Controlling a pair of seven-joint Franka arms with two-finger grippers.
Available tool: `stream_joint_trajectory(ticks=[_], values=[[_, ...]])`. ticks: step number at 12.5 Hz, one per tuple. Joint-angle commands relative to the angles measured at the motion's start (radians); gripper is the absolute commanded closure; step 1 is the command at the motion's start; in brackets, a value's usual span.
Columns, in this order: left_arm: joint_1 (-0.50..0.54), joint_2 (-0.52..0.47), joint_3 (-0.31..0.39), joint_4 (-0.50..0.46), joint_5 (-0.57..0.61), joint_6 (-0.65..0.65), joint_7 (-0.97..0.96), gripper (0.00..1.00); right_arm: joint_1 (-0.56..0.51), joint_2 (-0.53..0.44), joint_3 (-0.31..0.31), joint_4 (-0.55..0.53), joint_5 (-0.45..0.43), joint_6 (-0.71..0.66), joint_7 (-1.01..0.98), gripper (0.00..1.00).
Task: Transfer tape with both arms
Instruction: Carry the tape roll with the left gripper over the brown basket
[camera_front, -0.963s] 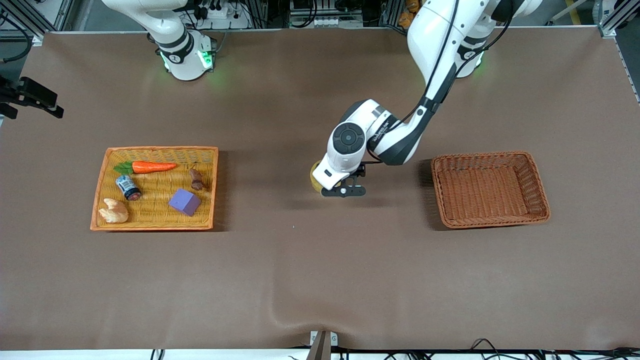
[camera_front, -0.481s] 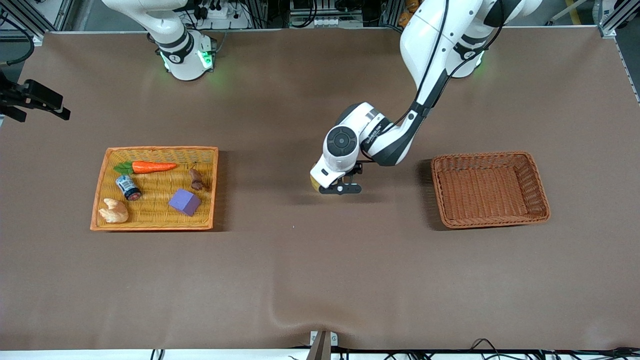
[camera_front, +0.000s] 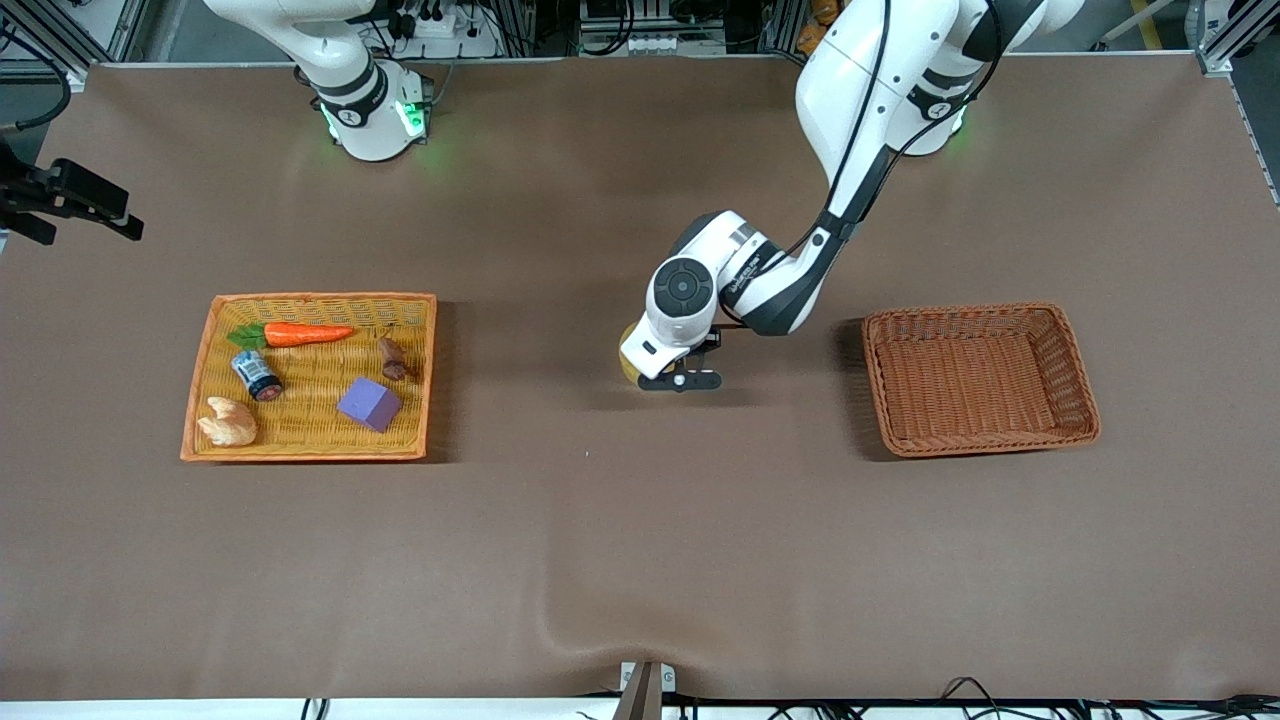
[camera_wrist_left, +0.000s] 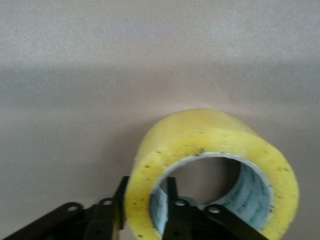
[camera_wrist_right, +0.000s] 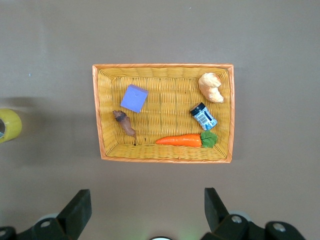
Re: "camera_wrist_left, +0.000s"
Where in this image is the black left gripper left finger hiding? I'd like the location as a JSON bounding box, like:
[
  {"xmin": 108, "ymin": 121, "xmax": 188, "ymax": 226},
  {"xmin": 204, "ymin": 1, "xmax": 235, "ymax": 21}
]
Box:
[{"xmin": 0, "ymin": 175, "xmax": 130, "ymax": 240}]

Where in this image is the yellow packing tape roll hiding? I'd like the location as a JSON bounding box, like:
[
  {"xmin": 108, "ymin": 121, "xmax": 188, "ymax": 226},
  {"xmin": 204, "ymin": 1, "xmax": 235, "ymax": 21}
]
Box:
[{"xmin": 124, "ymin": 107, "xmax": 300, "ymax": 240}]

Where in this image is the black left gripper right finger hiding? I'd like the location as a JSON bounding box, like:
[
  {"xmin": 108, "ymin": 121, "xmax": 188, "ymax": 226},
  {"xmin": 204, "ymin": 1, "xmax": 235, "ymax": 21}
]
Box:
[{"xmin": 161, "ymin": 176, "xmax": 272, "ymax": 240}]

